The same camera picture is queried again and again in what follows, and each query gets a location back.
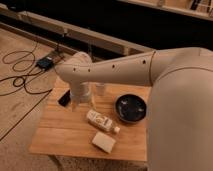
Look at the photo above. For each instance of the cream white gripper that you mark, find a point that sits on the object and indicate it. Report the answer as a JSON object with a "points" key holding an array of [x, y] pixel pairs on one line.
{"points": [[79, 93]]}

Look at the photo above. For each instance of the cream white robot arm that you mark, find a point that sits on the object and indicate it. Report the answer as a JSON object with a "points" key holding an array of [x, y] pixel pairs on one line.
{"points": [[180, 104]]}

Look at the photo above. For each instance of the white ceramic cup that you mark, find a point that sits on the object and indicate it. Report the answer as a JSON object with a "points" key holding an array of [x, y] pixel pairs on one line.
{"points": [[100, 89]]}

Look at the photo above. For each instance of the black smartphone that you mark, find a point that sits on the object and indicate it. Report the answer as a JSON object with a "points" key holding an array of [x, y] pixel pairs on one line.
{"points": [[65, 99]]}

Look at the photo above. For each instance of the white plastic bottle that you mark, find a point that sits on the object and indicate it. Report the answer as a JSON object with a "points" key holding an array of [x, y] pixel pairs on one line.
{"points": [[101, 121]]}

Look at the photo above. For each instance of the wooden table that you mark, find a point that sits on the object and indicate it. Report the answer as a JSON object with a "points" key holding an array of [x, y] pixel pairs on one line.
{"points": [[64, 132]]}

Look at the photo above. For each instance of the blue black power adapter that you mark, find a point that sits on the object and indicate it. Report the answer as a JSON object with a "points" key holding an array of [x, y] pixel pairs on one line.
{"points": [[45, 63]]}

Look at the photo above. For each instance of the black bowl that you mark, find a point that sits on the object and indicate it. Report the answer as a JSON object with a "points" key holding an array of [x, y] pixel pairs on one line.
{"points": [[130, 108]]}

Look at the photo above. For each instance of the white sponge block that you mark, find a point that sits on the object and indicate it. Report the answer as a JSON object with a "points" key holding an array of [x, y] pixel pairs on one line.
{"points": [[104, 142]]}

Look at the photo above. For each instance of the long wooden beam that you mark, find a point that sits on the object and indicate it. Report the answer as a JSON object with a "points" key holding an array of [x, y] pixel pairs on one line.
{"points": [[78, 33]]}

